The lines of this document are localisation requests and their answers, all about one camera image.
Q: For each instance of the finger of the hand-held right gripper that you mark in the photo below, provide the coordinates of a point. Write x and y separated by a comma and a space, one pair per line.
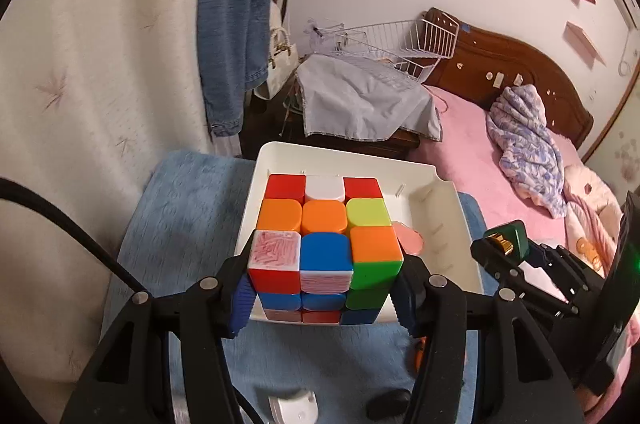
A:
500, 269
560, 259

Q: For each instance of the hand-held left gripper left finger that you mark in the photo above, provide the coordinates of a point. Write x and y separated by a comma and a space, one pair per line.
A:
241, 304

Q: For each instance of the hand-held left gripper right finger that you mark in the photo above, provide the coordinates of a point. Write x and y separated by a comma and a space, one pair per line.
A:
403, 304

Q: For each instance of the green bottle with gold cap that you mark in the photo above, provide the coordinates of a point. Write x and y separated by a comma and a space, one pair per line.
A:
515, 236

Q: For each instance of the orange plush ball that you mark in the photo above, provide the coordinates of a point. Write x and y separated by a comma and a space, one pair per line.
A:
419, 354

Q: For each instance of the multicoloured puzzle cube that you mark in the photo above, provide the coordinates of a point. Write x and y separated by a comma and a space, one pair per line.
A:
320, 249

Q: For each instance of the black power adapter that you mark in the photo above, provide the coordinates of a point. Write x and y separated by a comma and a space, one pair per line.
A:
387, 404

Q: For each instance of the white plastic tray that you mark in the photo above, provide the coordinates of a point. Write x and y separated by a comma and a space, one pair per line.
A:
350, 164

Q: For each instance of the pink round disc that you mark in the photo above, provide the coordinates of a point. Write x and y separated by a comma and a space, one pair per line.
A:
410, 239

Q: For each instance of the pink printed quilt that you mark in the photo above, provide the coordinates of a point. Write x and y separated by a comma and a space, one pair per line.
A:
590, 199

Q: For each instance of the blue fuzzy mat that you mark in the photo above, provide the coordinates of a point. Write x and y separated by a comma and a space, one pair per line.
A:
190, 214

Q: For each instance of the white plastic charger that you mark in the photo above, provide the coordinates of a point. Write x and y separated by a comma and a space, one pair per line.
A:
292, 409

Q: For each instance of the pink bed sheet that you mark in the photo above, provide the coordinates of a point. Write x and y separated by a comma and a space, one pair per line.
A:
465, 144

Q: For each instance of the grey cloth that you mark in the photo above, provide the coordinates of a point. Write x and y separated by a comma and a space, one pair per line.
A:
350, 99

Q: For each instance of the brown wooden headboard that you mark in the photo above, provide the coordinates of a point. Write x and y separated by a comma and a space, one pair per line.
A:
500, 54

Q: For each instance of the white handbag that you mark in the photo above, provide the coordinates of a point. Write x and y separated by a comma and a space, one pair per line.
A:
280, 64

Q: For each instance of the white embroidered curtain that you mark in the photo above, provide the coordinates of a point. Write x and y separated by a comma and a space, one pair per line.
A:
100, 54

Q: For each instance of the blue denim jacket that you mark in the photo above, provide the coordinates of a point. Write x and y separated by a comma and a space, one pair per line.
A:
230, 4

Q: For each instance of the small pink wall shelf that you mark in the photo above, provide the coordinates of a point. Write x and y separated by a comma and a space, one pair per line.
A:
585, 42

